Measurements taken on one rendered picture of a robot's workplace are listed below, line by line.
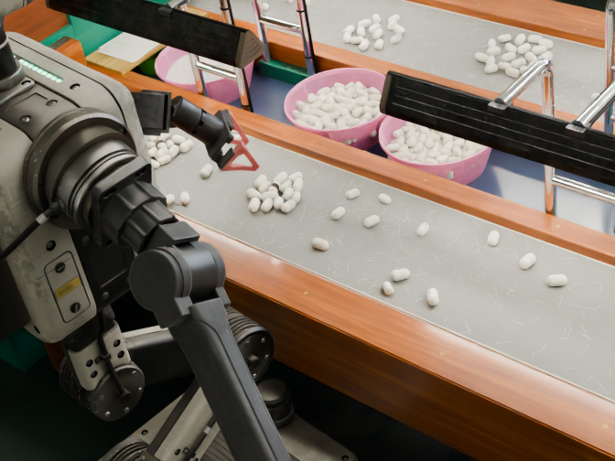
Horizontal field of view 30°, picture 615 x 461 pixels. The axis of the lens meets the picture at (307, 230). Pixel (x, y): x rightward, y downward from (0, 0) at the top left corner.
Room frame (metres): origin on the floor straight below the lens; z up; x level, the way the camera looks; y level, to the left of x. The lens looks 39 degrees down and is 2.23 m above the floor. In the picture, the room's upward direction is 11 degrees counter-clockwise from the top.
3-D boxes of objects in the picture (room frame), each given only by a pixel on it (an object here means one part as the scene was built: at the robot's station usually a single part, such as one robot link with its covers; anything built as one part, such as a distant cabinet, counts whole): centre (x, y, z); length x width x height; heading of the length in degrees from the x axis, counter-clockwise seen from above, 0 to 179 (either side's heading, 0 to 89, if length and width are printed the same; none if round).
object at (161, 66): (2.60, 0.17, 0.72); 0.27 x 0.27 x 0.10
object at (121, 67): (2.76, 0.32, 0.77); 0.33 x 0.15 x 0.01; 134
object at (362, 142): (2.29, -0.13, 0.72); 0.27 x 0.27 x 0.10
